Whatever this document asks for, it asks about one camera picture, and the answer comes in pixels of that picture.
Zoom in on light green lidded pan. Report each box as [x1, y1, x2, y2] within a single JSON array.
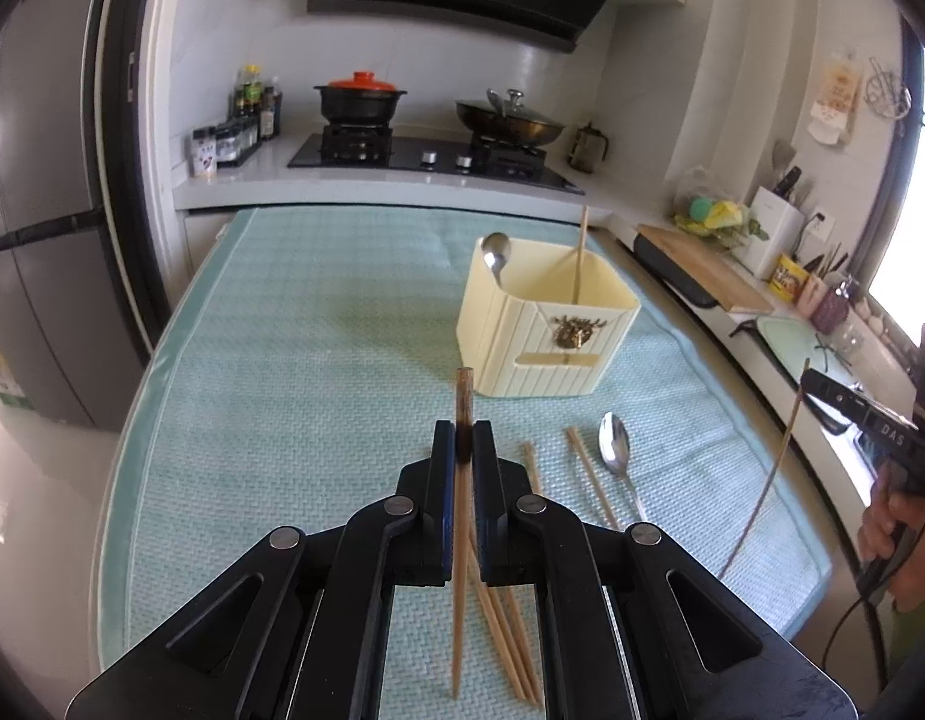
[[729, 316, 861, 390]]

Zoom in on black wok with glass lid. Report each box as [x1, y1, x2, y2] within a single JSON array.
[[456, 88, 565, 148]]

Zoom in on black pot with red lid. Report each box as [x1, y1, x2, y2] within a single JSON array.
[[316, 70, 406, 127]]

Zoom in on wooden cutting board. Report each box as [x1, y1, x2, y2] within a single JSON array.
[[636, 224, 773, 316]]

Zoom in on yellow cup container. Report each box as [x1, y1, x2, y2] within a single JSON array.
[[768, 254, 809, 304]]

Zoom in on steel spoon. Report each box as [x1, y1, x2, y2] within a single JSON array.
[[480, 231, 511, 284], [597, 411, 646, 522]]

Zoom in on right hand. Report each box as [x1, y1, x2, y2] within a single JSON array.
[[856, 463, 925, 613]]

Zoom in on cream utensil holder box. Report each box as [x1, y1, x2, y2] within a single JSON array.
[[456, 239, 641, 398]]

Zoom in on hanging yellow paper bag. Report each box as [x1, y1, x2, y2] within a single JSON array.
[[807, 52, 861, 146]]

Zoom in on purple cup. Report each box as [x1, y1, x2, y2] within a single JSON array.
[[810, 284, 851, 335]]

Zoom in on grey refrigerator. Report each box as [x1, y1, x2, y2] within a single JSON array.
[[0, 0, 143, 433]]

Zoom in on white knife block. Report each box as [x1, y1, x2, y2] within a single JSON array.
[[732, 187, 806, 281]]

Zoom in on french press coffee maker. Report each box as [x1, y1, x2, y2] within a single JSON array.
[[567, 122, 611, 174]]

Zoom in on spice jar rack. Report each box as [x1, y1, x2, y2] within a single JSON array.
[[215, 115, 259, 169]]

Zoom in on black tray under board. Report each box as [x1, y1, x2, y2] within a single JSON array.
[[633, 234, 718, 309]]

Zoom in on wire hanging rack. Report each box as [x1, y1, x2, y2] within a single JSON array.
[[859, 55, 915, 122]]

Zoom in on green yellow sponges in bag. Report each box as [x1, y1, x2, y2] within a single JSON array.
[[672, 166, 768, 250]]

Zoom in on wooden chopstick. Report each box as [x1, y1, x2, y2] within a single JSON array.
[[572, 205, 590, 305], [467, 543, 534, 706], [500, 587, 542, 709], [718, 358, 810, 580], [565, 426, 620, 532], [521, 440, 542, 494], [451, 367, 474, 699]]

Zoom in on white spice jar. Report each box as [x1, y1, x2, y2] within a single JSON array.
[[189, 127, 217, 179]]

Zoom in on pink cup with utensils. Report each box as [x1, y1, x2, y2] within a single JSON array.
[[794, 273, 828, 319]]

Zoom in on dark sauce bottles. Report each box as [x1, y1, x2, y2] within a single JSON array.
[[232, 64, 284, 142]]

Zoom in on black gas stove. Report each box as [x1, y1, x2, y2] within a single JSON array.
[[289, 125, 584, 195]]

